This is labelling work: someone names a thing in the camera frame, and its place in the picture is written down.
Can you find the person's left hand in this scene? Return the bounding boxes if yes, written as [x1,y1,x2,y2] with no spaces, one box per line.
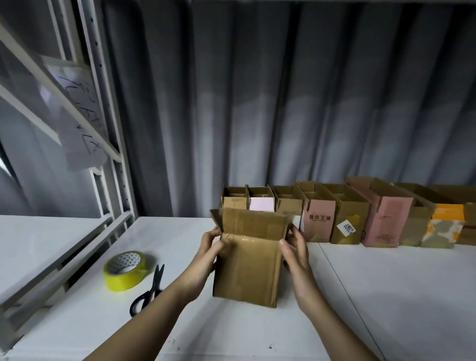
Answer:
[173,227,235,303]

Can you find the person's right hand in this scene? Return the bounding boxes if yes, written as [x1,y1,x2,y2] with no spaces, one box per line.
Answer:
[278,224,328,315]

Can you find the brown box with barcode label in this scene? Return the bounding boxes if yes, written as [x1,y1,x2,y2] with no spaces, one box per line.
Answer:
[209,206,297,309]

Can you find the pink lettered cardboard box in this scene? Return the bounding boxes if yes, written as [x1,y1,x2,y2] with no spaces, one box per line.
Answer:
[295,180,338,244]
[344,175,417,249]

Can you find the black scissors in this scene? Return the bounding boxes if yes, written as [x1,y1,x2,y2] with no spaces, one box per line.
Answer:
[128,262,167,319]

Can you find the brown box with white label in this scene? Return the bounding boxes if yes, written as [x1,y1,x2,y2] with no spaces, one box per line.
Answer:
[270,184,306,231]

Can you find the taped brown cardboard box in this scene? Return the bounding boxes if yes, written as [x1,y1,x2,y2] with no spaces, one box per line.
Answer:
[221,185,250,211]

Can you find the yellow tape roll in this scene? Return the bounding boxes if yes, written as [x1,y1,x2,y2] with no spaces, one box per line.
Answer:
[102,250,150,294]

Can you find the pink and yellow printed box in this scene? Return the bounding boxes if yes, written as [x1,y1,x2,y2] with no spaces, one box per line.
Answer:
[246,184,277,214]

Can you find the orange and white carton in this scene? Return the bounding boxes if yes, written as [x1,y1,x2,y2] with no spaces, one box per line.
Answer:
[420,202,467,251]

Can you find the person's left forearm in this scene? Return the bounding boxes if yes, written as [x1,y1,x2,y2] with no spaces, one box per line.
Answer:
[85,284,199,361]

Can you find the person's right forearm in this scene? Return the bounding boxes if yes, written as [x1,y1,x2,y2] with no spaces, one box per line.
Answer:
[299,295,382,361]

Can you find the white metal shelf rack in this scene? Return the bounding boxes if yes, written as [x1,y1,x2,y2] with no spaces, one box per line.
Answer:
[0,0,139,354]

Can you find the handwritten paper sheet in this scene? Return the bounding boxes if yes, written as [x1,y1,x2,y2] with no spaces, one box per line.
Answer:
[40,55,110,136]
[59,110,112,173]

